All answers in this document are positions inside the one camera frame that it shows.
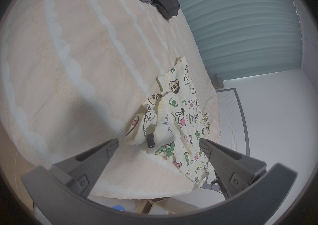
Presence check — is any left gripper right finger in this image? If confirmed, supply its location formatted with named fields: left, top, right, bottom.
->
left=199, top=138, right=267, bottom=198

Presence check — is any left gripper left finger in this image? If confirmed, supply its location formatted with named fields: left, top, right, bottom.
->
left=51, top=138, right=120, bottom=197

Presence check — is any bed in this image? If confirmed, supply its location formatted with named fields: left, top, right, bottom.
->
left=0, top=0, right=250, bottom=201

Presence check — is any blue-green curtain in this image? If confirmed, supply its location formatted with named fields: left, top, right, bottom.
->
left=149, top=0, right=303, bottom=81

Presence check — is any white printed pyjama top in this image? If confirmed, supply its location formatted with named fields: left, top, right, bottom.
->
left=124, top=56, right=212, bottom=185

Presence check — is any grey bedside table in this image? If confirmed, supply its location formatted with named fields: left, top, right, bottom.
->
left=210, top=73, right=224, bottom=88

